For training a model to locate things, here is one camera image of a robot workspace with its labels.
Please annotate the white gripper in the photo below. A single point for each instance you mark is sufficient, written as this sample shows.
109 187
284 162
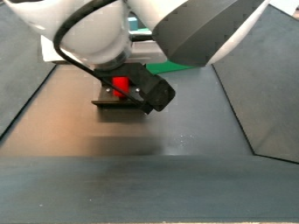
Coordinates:
146 52

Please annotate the red double-square block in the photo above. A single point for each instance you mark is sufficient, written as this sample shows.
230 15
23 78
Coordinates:
122 83

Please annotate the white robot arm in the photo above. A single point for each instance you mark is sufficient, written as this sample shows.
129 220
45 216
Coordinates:
110 32

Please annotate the green foam shape board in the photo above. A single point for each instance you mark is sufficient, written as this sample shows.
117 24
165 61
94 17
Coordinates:
158 68

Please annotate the blue rectangular block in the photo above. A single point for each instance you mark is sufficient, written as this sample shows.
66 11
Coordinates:
133 22

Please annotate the black curved holder stand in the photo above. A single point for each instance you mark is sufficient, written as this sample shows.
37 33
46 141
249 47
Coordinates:
109 101

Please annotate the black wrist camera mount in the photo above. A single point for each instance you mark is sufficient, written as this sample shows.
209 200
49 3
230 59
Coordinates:
157 93

